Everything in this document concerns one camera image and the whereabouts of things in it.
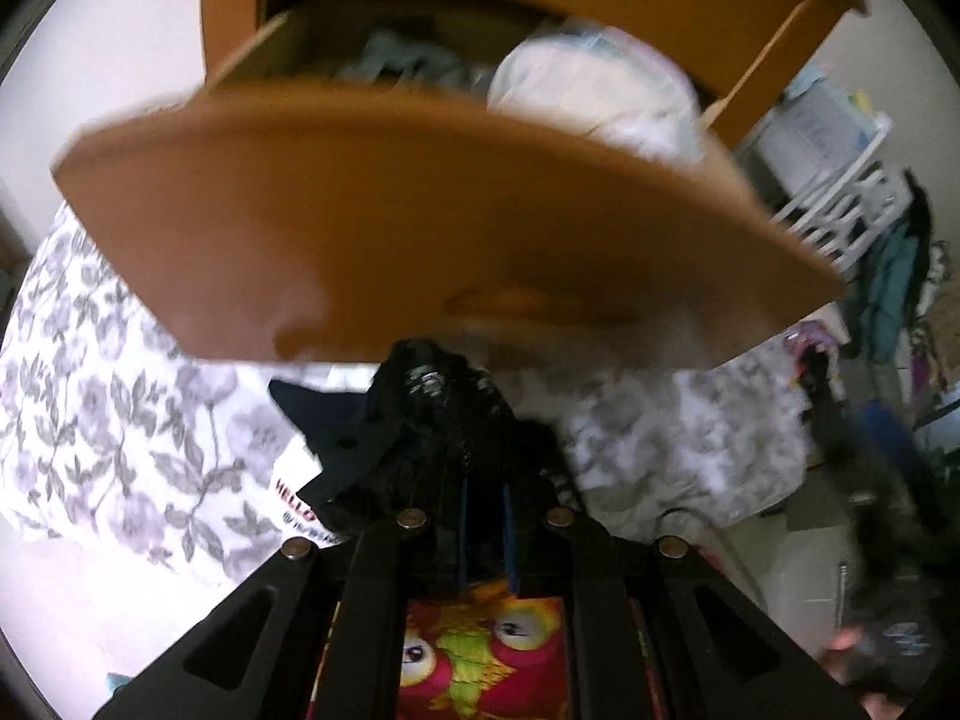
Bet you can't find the red floral blanket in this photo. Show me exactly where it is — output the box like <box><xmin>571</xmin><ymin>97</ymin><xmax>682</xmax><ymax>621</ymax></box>
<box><xmin>311</xmin><ymin>592</ymin><xmax>661</xmax><ymax>720</ymax></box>

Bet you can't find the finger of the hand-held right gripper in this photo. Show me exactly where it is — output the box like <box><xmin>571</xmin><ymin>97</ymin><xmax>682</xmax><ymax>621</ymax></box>
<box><xmin>855</xmin><ymin>401</ymin><xmax>931</xmax><ymax>496</ymax></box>

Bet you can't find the white storage shelf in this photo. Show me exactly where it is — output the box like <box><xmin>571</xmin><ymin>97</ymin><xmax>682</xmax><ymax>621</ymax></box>
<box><xmin>739</xmin><ymin>82</ymin><xmax>878</xmax><ymax>196</ymax></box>

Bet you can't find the dark navy underwear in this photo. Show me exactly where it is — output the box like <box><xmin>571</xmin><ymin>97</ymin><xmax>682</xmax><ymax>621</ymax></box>
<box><xmin>268</xmin><ymin>379</ymin><xmax>406</xmax><ymax>511</ymax></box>

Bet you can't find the white grey floral blanket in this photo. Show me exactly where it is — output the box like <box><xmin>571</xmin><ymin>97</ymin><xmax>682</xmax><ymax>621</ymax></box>
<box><xmin>0</xmin><ymin>202</ymin><xmax>811</xmax><ymax>586</ymax></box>

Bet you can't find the black underwear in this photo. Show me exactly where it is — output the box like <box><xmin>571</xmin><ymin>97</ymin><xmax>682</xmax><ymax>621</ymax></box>
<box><xmin>322</xmin><ymin>337</ymin><xmax>582</xmax><ymax>593</ymax></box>

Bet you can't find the person's right hand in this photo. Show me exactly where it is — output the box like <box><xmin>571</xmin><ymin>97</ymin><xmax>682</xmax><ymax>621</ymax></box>
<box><xmin>825</xmin><ymin>626</ymin><xmax>912</xmax><ymax>720</ymax></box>

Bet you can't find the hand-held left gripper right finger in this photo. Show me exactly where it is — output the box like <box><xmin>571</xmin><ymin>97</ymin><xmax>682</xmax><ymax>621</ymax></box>
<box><xmin>501</xmin><ymin>480</ymin><xmax>871</xmax><ymax>720</ymax></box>

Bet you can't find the teal jacket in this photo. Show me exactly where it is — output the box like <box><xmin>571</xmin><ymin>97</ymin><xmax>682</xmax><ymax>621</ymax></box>
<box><xmin>855</xmin><ymin>229</ymin><xmax>920</xmax><ymax>361</ymax></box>

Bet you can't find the white lattice rack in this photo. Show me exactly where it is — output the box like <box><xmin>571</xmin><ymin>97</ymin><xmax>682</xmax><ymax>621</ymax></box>
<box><xmin>772</xmin><ymin>116</ymin><xmax>912</xmax><ymax>271</ymax></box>

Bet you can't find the white printed underwear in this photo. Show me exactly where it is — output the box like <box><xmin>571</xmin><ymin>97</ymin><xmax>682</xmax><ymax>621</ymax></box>
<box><xmin>274</xmin><ymin>442</ymin><xmax>353</xmax><ymax>548</ymax></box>

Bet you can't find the wooden nightstand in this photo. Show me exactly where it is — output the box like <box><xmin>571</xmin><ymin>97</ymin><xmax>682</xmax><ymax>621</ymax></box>
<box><xmin>201</xmin><ymin>0</ymin><xmax>871</xmax><ymax>143</ymax></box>

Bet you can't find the white plastic-wrapped bundle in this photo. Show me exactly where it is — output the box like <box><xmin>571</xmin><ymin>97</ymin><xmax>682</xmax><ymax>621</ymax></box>
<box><xmin>486</xmin><ymin>19</ymin><xmax>710</xmax><ymax>166</ymax></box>

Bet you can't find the black garment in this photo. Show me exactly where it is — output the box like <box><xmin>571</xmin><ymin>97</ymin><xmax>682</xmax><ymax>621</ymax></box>
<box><xmin>900</xmin><ymin>172</ymin><xmax>938</xmax><ymax>256</ymax></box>

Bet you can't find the bag of colourful trinkets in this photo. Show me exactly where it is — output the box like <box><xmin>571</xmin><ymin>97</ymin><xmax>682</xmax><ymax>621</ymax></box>
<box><xmin>780</xmin><ymin>319</ymin><xmax>837</xmax><ymax>368</ymax></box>

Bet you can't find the grey green underwear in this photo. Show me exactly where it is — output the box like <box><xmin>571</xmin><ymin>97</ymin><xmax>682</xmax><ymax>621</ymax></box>
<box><xmin>341</xmin><ymin>30</ymin><xmax>496</xmax><ymax>91</ymax></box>

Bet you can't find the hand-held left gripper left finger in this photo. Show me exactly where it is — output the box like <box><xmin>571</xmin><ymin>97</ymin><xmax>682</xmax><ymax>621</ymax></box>
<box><xmin>90</xmin><ymin>476</ymin><xmax>473</xmax><ymax>720</ymax></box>

